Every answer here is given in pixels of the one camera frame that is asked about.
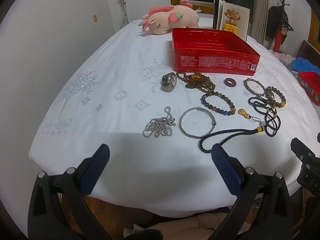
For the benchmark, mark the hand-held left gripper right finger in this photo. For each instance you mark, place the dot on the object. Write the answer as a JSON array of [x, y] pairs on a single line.
[[226, 170]]

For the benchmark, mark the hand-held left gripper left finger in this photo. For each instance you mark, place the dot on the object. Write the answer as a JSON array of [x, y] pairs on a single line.
[[96, 167]]

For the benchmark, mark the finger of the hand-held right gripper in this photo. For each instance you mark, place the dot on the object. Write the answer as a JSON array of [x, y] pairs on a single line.
[[301, 150]]

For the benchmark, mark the silver bamboo-shaped bangle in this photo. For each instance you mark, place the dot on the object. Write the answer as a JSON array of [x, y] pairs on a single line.
[[252, 79]]

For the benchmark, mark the silver wristwatch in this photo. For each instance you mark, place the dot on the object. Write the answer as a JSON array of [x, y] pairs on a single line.
[[168, 81]]

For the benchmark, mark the red tin box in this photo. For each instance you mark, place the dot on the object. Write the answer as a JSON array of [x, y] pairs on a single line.
[[215, 60]]

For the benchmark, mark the white printed tablecloth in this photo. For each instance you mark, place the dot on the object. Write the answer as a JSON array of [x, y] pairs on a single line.
[[100, 117]]

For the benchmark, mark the red patterned box lid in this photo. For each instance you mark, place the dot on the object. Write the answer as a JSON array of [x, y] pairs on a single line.
[[311, 85]]

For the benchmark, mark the thin silver bangle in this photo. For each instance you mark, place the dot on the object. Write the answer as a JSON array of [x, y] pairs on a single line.
[[199, 108]]

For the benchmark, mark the blue cloth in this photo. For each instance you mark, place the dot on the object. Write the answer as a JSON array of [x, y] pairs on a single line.
[[303, 65]]

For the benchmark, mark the patterned quilt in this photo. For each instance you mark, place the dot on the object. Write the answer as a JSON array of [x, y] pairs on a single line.
[[283, 58]]

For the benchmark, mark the dark brown chair back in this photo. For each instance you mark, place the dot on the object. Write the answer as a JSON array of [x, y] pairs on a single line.
[[307, 50]]

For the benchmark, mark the coat rack with dark clothes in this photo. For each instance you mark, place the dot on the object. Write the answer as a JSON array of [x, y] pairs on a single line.
[[278, 30]]

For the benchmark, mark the open book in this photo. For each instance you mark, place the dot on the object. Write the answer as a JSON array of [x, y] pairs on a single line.
[[242, 31]]

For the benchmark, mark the mouse figurine on yellow block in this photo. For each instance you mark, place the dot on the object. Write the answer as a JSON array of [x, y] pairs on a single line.
[[231, 17]]

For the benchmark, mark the beige curtain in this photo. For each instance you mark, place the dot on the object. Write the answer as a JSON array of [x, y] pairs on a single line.
[[260, 5]]

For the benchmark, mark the pink plush toy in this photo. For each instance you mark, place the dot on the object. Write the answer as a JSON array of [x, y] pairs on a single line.
[[170, 21]]

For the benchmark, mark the yellow wall sticker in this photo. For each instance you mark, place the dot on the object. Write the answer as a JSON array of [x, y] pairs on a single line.
[[94, 18]]

